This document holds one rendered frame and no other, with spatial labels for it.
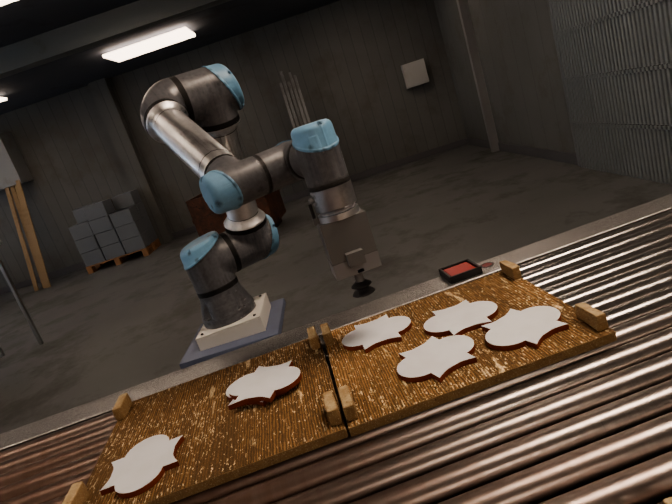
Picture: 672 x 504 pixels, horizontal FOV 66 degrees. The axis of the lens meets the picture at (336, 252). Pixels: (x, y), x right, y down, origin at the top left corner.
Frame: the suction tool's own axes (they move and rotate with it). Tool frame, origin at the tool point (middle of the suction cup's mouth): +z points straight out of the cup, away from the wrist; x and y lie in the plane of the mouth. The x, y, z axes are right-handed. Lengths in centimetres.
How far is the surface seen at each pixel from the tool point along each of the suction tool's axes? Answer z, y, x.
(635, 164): 90, 297, 311
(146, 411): 9.0, -45.7, 4.2
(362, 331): 8.0, -2.3, 1.8
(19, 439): 11, -77, 18
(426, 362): 8.0, 3.8, -17.6
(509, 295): 9.0, 25.3, -4.0
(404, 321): 8.0, 5.6, -0.7
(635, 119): 51, 296, 301
